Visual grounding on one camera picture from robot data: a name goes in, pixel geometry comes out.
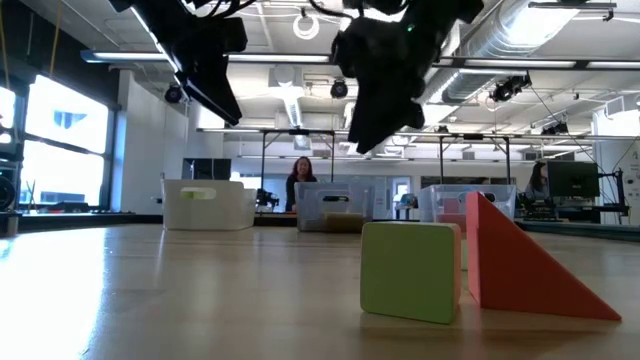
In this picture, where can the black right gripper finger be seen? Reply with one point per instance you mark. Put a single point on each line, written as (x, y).
(380, 125)

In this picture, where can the grey plastic bin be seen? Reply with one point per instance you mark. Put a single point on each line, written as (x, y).
(320, 210)

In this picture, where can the white plastic bin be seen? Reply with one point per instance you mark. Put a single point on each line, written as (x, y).
(215, 212)

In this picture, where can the red triangle wooden block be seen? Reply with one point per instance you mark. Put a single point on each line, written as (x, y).
(505, 280)

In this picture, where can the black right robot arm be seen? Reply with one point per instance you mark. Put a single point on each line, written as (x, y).
(450, 10)

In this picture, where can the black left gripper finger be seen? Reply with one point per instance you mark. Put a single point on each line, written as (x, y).
(215, 95)

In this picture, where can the white strip light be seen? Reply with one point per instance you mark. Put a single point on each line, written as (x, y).
(615, 65)
(280, 58)
(125, 56)
(500, 63)

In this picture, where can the black round ceiling spotlight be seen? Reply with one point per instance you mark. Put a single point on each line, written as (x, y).
(173, 94)
(339, 89)

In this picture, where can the black rig crossbar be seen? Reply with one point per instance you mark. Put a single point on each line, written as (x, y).
(581, 64)

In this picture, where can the black computer monitor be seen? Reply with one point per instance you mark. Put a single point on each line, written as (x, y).
(572, 179)

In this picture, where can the dark equipment rack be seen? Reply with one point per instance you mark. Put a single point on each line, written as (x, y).
(7, 210)

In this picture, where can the small black background robot arm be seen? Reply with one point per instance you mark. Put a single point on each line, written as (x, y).
(265, 197)

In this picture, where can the clear plastic bin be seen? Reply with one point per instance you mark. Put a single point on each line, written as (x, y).
(430, 200)

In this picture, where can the black metal frame stand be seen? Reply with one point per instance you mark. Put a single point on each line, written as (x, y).
(297, 132)
(472, 136)

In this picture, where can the green square wooden block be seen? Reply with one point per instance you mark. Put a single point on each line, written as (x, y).
(407, 272)

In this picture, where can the bright window pane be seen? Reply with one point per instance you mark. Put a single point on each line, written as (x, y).
(5, 115)
(65, 115)

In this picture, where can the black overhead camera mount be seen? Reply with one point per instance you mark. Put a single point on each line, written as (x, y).
(506, 90)

